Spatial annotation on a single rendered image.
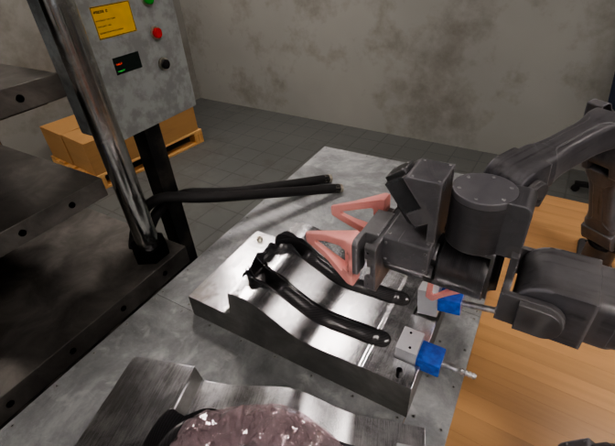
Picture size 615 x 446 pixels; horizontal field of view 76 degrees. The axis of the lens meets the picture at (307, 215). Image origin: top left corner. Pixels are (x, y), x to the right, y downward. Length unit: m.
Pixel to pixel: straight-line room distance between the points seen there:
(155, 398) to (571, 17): 2.98
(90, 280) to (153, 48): 0.64
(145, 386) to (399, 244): 0.50
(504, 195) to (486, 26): 2.85
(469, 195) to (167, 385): 0.56
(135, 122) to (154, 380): 0.70
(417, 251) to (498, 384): 0.50
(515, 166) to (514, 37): 2.55
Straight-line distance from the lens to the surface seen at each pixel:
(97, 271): 1.21
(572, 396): 0.91
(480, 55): 3.25
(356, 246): 0.42
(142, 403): 0.74
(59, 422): 0.93
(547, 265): 0.44
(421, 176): 0.39
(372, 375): 0.73
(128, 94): 1.17
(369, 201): 0.49
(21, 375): 1.06
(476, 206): 0.37
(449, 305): 0.78
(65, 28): 0.94
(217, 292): 0.91
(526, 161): 0.68
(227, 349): 0.89
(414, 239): 0.42
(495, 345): 0.92
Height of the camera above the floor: 1.50
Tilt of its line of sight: 36 degrees down
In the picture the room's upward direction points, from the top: 4 degrees counter-clockwise
